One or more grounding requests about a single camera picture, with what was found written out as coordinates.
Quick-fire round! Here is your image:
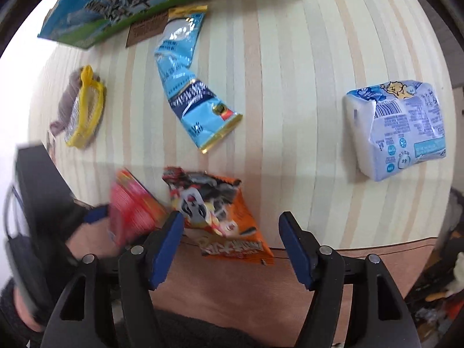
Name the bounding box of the white and blue tissue pack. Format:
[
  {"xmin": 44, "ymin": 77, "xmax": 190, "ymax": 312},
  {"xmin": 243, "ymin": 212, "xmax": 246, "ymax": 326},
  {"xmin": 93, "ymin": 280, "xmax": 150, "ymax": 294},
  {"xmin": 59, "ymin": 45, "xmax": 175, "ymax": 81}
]
[{"xmin": 344, "ymin": 80, "xmax": 447, "ymax": 182}]

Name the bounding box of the person's left forearm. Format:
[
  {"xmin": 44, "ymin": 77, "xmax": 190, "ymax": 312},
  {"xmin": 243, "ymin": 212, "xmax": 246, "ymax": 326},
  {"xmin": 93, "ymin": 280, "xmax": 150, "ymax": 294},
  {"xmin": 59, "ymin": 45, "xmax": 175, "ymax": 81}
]
[{"xmin": 0, "ymin": 278, "xmax": 46, "ymax": 348}]

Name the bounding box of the yellow handled scrubber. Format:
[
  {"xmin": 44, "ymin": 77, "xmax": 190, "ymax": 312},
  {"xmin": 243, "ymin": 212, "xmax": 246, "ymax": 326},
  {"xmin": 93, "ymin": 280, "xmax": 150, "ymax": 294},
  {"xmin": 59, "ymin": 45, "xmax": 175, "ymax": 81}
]
[{"xmin": 49, "ymin": 69, "xmax": 103, "ymax": 135}]

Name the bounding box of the brown paper label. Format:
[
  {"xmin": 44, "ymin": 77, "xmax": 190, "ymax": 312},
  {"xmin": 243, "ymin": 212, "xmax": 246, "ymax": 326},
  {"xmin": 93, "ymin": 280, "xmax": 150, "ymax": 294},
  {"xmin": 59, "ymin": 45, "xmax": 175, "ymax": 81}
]
[{"xmin": 125, "ymin": 19, "xmax": 168, "ymax": 49}]

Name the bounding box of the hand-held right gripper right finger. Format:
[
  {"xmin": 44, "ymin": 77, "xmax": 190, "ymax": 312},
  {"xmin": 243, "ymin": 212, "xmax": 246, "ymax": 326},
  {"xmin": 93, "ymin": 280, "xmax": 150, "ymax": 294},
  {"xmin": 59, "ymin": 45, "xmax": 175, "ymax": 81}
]
[{"xmin": 278, "ymin": 211, "xmax": 423, "ymax": 348}]

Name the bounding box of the red snack packet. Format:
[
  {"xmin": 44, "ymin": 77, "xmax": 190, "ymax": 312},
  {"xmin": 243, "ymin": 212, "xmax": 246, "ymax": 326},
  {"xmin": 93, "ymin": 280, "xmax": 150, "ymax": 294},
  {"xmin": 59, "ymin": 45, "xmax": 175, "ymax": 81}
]
[{"xmin": 109, "ymin": 168, "xmax": 169, "ymax": 245}]

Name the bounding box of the dark clutter pile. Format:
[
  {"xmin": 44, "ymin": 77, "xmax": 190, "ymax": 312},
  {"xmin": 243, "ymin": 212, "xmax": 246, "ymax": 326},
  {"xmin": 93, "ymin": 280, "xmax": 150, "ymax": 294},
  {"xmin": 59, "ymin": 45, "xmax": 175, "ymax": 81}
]
[{"xmin": 406, "ymin": 186, "xmax": 464, "ymax": 334}]

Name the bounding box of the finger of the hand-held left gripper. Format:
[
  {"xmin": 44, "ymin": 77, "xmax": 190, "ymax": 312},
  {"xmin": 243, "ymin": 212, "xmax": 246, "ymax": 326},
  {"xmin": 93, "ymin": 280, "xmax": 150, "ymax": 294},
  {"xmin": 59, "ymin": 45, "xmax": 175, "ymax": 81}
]
[{"xmin": 82, "ymin": 205, "xmax": 110, "ymax": 224}]

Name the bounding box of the yellow plastic framed scrubber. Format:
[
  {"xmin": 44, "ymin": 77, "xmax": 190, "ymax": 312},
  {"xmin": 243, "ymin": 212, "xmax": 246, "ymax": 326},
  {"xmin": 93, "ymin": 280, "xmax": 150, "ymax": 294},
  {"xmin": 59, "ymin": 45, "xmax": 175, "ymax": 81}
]
[{"xmin": 64, "ymin": 65, "xmax": 107, "ymax": 149}]

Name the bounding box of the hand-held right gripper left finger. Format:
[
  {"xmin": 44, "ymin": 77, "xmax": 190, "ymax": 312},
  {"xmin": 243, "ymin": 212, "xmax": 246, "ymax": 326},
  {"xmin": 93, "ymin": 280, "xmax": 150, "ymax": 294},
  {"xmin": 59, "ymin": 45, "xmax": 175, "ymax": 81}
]
[{"xmin": 40, "ymin": 210, "xmax": 185, "ymax": 348}]

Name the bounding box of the person's dark fleece clothing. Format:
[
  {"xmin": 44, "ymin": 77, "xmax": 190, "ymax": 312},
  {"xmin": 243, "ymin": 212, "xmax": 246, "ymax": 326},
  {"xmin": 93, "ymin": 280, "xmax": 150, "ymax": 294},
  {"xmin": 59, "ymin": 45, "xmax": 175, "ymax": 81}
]
[{"xmin": 154, "ymin": 309, "xmax": 310, "ymax": 348}]

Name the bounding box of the orange snack packet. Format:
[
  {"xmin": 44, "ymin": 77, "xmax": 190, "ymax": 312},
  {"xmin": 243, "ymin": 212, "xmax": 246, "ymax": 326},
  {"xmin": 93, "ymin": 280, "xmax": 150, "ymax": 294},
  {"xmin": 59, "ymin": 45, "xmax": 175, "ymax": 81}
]
[{"xmin": 162, "ymin": 167, "xmax": 275, "ymax": 266}]

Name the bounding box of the long blue sachet packet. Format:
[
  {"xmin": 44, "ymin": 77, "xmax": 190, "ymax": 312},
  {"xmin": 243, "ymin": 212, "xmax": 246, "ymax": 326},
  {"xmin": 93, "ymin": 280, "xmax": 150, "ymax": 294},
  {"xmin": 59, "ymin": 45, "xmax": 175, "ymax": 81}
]
[{"xmin": 154, "ymin": 5, "xmax": 243, "ymax": 154}]

